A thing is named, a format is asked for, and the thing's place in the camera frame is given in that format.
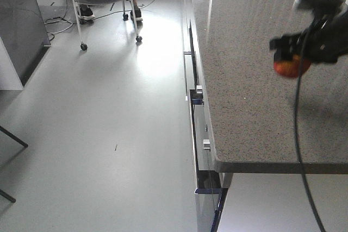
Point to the black sneaker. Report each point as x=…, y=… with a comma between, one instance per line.
x=86, y=14
x=136, y=15

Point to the red yellow apple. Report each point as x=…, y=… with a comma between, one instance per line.
x=290, y=68

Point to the right black sneaker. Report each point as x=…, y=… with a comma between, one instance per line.
x=136, y=15

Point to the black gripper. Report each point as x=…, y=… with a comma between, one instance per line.
x=324, y=41

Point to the grey speckled kitchen counter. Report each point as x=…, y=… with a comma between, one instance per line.
x=249, y=115

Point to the dark grey table panel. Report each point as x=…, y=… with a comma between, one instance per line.
x=24, y=41

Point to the left black sneaker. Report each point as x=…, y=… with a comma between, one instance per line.
x=86, y=14

